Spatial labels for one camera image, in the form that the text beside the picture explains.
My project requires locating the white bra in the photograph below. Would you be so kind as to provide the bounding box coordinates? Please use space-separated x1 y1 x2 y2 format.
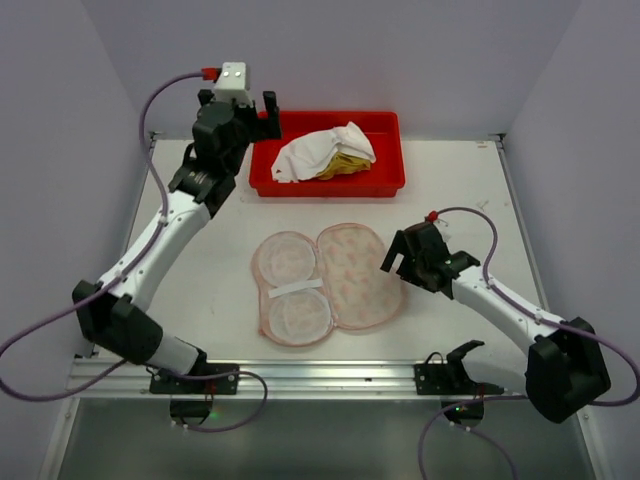
271 121 377 183

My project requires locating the yellow bra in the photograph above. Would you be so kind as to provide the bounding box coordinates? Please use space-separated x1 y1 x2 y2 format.
314 153 373 181

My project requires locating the floral mesh laundry bag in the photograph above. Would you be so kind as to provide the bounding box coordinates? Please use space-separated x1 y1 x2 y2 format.
251 223 406 347

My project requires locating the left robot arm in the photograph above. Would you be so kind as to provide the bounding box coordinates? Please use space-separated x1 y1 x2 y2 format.
72 90 282 376

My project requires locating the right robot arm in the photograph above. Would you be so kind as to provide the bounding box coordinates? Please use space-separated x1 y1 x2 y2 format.
381 221 611 423

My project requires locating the red plastic tray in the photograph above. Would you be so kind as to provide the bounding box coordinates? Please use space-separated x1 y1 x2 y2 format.
248 111 405 198

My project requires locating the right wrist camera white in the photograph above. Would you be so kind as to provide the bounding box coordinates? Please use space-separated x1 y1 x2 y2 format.
425 211 451 243

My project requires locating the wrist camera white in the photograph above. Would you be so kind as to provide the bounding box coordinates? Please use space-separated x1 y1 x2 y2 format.
213 62 253 105
425 211 451 243

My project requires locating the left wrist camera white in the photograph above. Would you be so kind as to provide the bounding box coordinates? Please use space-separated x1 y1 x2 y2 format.
213 62 253 105

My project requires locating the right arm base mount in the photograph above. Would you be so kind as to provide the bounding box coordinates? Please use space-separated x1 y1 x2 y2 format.
413 340 505 427

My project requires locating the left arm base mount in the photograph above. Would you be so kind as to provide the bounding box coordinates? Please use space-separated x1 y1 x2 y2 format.
149 362 239 427

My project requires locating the aluminium front rail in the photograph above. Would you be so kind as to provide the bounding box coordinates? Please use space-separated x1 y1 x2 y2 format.
65 358 525 400

